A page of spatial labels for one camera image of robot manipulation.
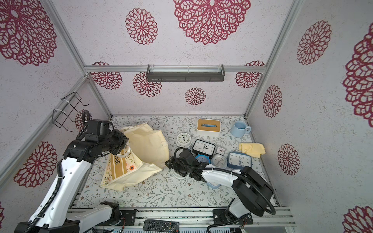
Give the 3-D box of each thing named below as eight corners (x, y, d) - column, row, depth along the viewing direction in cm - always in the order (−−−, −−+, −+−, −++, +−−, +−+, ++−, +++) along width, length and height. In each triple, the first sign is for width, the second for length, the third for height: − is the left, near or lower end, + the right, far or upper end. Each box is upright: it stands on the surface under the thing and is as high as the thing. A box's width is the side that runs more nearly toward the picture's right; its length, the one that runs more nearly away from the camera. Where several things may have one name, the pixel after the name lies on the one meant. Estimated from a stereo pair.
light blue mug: (232, 137, 109) (234, 130, 104) (229, 127, 116) (231, 120, 110) (249, 137, 109) (252, 130, 103) (245, 127, 116) (249, 120, 110)
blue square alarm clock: (228, 169, 93) (229, 167, 90) (225, 154, 100) (226, 151, 97) (252, 169, 93) (254, 167, 90) (248, 154, 100) (249, 151, 97)
